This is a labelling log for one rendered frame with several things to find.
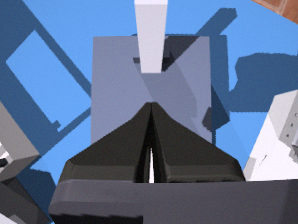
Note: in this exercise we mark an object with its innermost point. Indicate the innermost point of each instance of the blue bench mat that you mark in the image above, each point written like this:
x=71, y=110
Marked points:
x=46, y=71

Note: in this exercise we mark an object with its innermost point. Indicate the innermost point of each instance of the white block with round holes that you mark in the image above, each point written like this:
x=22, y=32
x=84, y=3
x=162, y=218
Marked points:
x=275, y=153

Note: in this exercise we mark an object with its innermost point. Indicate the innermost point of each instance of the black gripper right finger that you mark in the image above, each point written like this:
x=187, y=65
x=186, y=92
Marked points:
x=181, y=156

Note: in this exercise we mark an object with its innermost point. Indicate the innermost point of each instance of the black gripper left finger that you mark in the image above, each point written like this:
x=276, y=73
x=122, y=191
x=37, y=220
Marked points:
x=120, y=155

